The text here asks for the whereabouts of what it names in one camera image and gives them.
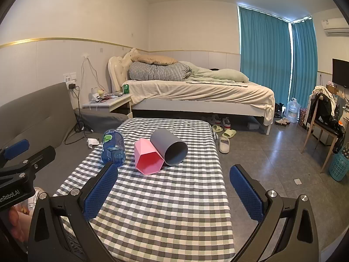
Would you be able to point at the grey box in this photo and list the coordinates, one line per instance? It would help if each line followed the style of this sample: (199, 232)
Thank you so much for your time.
(253, 125)

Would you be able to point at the white slipper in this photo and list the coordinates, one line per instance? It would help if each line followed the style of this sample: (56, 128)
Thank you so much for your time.
(224, 145)

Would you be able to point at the green can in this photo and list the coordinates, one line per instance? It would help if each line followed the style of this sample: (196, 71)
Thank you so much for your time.
(126, 89)

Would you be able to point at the teal laundry basket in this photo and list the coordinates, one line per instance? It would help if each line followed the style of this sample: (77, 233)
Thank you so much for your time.
(339, 166)

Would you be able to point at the clear water jug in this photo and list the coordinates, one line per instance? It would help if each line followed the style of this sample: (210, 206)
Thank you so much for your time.
(292, 112)

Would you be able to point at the pink hexagonal cup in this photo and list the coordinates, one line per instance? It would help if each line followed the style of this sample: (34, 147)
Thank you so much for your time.
(144, 154)

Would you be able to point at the narrow teal curtain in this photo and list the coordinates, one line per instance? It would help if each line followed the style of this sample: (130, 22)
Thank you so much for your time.
(304, 57)

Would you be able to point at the white garment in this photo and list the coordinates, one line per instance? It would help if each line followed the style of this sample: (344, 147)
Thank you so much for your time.
(325, 94)

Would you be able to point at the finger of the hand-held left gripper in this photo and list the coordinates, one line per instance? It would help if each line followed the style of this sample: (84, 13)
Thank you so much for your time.
(41, 157)
(17, 146)

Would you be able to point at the pale green blanket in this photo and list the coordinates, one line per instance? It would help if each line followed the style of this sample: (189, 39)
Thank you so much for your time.
(215, 75)

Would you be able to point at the black boots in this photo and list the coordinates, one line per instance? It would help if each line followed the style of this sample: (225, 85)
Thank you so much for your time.
(279, 107)

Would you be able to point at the beige bed sheet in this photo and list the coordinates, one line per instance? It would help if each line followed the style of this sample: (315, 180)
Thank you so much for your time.
(204, 92)

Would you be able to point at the beige pillow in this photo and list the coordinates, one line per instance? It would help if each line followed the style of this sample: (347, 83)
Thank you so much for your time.
(155, 59)

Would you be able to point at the red patterned bag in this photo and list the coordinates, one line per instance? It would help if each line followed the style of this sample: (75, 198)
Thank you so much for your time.
(303, 117)

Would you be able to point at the white air conditioner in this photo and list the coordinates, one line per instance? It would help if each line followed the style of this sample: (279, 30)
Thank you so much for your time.
(335, 26)

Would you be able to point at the grey round cup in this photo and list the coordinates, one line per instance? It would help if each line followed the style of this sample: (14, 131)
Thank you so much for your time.
(161, 142)

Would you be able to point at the crumpled white tissue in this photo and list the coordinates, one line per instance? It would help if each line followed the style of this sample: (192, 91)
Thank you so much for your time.
(93, 142)

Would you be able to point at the white bed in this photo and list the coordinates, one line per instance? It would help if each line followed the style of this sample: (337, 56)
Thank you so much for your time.
(152, 105)

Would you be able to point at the grey sneaker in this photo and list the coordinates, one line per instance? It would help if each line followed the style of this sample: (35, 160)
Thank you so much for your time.
(216, 120)
(226, 124)

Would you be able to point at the paper scrap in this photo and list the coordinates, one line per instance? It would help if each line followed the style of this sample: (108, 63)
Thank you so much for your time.
(297, 181)

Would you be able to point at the brown box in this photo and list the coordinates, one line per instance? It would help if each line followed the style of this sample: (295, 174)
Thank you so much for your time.
(331, 88)

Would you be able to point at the white paper roll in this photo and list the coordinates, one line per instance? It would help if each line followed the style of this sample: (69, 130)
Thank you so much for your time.
(95, 90)

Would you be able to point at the black charger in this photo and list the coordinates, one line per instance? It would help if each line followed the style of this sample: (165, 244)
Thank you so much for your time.
(72, 86)

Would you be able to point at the white wall switch panel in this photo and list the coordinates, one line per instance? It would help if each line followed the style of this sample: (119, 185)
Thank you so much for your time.
(70, 77)

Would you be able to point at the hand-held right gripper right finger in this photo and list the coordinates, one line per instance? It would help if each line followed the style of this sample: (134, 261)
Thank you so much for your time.
(246, 196)

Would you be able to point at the white sneaker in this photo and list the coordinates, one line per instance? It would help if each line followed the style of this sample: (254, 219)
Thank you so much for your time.
(281, 121)

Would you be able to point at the wide teal curtain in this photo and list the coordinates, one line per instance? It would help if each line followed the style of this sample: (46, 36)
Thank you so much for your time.
(263, 54)

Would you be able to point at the grey sofa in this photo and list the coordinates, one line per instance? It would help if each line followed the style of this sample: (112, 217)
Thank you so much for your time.
(35, 114)

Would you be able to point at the green slipper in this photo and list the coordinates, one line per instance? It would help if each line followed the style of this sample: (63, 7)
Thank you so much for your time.
(229, 133)
(217, 128)

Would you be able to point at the black television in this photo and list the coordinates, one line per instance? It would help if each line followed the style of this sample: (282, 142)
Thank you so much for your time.
(340, 72)

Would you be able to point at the blue water bottle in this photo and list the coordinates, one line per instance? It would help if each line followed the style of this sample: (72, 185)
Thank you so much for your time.
(111, 147)

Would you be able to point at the white nightstand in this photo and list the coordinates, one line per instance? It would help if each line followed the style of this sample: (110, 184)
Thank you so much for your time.
(109, 104)

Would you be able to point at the checkered tablecloth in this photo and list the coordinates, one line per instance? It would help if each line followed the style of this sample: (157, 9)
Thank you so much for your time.
(169, 199)

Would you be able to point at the checkered quilt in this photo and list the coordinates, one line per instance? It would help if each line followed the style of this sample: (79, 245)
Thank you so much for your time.
(158, 71)

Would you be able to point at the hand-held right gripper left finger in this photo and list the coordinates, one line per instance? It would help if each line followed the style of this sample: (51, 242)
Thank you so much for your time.
(100, 188)

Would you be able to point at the wooden chair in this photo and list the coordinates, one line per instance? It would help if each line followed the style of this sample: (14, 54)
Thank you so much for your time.
(323, 127)

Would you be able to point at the black jacket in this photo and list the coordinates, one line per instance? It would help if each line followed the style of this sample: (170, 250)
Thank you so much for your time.
(325, 112)

